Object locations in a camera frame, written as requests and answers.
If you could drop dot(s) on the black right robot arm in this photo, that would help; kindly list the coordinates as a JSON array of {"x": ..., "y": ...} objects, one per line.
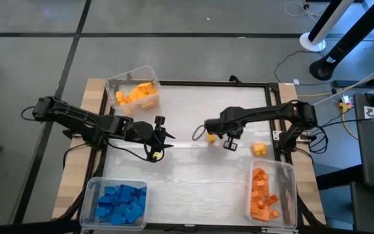
[{"x": 271, "y": 112}]

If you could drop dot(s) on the black aluminium table frame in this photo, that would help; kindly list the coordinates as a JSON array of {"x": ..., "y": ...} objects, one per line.
[{"x": 187, "y": 83}]

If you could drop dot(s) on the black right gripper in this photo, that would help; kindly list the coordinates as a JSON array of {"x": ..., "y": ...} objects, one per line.
[{"x": 226, "y": 122}]

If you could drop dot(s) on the white round-base stand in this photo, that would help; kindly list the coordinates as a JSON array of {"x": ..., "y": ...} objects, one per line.
[{"x": 312, "y": 42}]

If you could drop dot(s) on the black side table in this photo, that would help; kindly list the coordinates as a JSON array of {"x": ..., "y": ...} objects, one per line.
[{"x": 373, "y": 146}]

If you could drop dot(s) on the small white tag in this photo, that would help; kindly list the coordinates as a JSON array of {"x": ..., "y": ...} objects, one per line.
[{"x": 296, "y": 81}]

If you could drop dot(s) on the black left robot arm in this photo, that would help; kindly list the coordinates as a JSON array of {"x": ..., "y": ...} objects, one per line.
[{"x": 86, "y": 122}]

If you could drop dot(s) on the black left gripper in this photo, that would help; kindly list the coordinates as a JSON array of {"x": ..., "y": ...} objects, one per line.
[{"x": 144, "y": 132}]

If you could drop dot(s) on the blue toy block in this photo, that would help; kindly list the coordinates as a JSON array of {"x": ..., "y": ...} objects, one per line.
[
  {"x": 102, "y": 212},
  {"x": 133, "y": 211},
  {"x": 127, "y": 191},
  {"x": 107, "y": 201},
  {"x": 142, "y": 196},
  {"x": 118, "y": 220},
  {"x": 110, "y": 191}
]

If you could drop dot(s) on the black round-base stand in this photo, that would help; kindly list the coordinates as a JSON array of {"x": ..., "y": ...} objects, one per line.
[{"x": 323, "y": 70}]

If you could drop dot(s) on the clear plastic bin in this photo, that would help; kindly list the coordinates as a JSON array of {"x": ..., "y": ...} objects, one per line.
[
  {"x": 88, "y": 201},
  {"x": 286, "y": 195},
  {"x": 119, "y": 76}
]

